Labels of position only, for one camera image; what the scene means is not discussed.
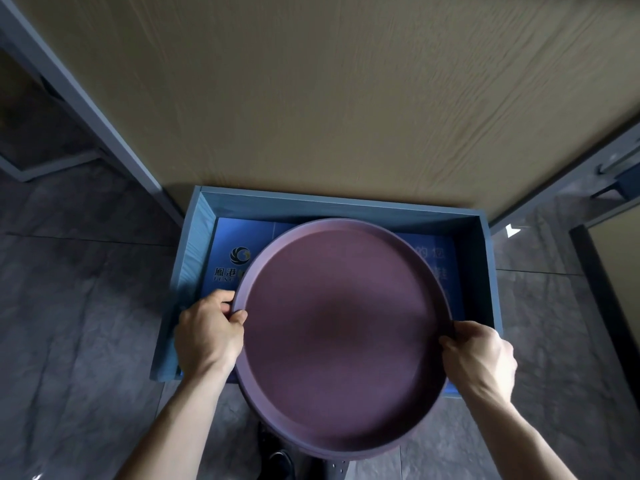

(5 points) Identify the black shoe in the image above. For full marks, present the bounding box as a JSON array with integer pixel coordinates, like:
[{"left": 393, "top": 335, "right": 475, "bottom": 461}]
[{"left": 257, "top": 422, "right": 297, "bottom": 480}]

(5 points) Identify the round purple tray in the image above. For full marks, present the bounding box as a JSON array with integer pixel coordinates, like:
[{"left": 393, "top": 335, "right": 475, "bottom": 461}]
[{"left": 231, "top": 217, "right": 455, "bottom": 461}]

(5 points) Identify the person's right hand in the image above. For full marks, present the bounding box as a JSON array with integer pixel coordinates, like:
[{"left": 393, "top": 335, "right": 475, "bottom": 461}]
[{"left": 438, "top": 320, "right": 519, "bottom": 408}]

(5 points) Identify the person's left forearm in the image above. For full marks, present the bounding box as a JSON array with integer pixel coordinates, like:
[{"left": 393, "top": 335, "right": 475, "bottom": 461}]
[{"left": 115, "top": 367, "right": 236, "bottom": 480}]

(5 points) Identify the person's right forearm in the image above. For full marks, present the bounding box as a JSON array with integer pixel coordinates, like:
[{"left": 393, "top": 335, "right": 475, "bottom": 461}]
[{"left": 462, "top": 397, "right": 579, "bottom": 480}]

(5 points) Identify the blue grey door handle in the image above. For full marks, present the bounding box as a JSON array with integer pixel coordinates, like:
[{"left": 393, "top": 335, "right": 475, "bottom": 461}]
[{"left": 589, "top": 144, "right": 640, "bottom": 201}]

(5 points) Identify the person's left hand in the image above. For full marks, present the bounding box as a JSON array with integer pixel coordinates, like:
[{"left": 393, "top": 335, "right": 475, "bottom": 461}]
[{"left": 173, "top": 288, "right": 249, "bottom": 381}]

